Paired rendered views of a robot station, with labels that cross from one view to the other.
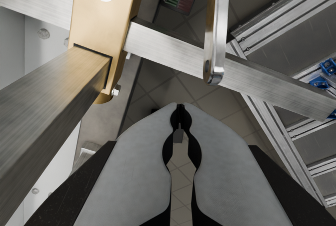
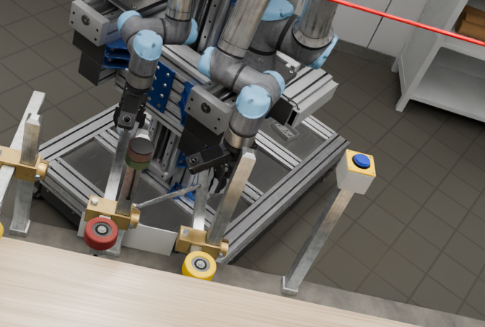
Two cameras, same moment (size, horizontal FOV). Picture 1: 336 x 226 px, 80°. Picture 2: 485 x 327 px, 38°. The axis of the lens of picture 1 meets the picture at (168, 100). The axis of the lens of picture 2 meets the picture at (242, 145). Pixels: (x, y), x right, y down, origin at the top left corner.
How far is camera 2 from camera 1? 1.77 m
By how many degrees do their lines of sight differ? 42
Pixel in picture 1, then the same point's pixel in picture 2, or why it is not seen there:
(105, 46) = (203, 234)
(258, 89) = (203, 192)
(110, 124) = (260, 276)
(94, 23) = (196, 237)
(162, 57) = (201, 221)
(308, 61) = (174, 208)
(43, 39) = not seen: outside the picture
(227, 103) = not seen: hidden behind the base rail
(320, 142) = (255, 169)
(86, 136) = (276, 291)
